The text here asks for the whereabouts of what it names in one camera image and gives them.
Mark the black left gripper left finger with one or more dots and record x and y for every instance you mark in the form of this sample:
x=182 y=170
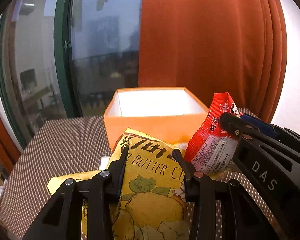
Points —
x=61 y=216

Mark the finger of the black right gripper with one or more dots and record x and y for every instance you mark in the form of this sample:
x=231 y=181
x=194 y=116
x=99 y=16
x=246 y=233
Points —
x=263 y=127
x=241 y=129

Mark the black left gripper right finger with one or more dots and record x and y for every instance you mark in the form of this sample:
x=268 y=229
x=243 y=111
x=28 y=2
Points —
x=221 y=210

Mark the red rice cracker packet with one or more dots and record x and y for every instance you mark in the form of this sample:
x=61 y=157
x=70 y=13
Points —
x=212 y=148

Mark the yellow butter chips bag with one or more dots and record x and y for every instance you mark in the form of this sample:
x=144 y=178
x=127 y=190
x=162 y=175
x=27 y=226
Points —
x=152 y=203

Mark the orange cardboard box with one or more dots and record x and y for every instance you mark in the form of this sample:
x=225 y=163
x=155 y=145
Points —
x=171 y=114

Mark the brown polka dot tablecloth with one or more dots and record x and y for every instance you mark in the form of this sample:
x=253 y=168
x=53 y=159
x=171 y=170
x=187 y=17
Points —
x=62 y=149

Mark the orange curtain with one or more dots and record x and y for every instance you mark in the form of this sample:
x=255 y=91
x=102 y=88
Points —
x=216 y=46

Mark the green framed window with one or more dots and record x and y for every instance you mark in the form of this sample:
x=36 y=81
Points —
x=64 y=59

